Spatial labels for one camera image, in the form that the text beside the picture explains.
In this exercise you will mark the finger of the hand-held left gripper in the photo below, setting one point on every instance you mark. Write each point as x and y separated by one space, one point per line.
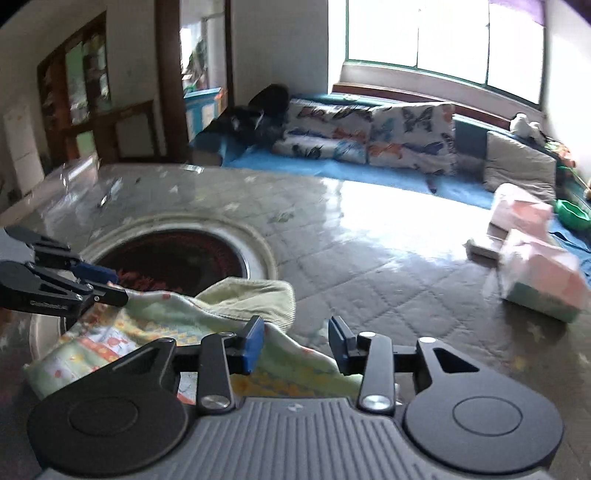
94 273
111 296

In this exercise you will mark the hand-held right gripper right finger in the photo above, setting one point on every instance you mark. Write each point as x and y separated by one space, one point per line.
339 347

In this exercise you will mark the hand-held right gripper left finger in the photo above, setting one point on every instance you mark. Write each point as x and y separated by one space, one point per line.
252 345

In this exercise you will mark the light green patterned child's garment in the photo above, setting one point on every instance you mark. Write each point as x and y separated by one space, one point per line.
152 318

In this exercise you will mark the round black induction cooktop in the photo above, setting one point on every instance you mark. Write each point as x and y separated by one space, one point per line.
180 258

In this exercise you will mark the clear plastic container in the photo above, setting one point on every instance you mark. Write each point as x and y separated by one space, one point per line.
78 173

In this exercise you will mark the white refrigerator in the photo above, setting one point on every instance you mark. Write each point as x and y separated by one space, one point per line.
24 143

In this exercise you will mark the dark wooden cabinet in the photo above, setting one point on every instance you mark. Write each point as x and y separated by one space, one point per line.
87 92

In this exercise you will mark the blue storage box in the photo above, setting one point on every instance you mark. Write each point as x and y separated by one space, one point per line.
203 110

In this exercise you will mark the large pink tissue pack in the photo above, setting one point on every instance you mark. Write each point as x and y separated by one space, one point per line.
540 279

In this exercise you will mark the butterfly print pillows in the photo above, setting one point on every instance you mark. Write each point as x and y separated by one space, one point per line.
369 134

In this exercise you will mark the small pink tissue pack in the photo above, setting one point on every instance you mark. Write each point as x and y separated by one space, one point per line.
519 210

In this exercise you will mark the black bag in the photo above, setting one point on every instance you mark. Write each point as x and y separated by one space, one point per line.
258 113

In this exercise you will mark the blue cushion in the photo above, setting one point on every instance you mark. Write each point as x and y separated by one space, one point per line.
470 143

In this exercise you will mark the grey cushion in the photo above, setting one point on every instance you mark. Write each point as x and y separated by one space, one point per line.
519 166

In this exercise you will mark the green plastic basin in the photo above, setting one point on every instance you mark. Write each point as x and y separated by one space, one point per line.
572 213

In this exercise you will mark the white plush toy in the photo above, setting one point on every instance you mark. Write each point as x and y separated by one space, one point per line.
525 124

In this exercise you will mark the large window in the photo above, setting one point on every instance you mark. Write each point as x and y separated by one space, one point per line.
443 41

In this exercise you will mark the purple curtain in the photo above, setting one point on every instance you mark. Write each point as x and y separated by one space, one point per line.
521 8

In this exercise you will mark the dark wooden door frame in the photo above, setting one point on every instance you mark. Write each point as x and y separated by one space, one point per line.
170 78

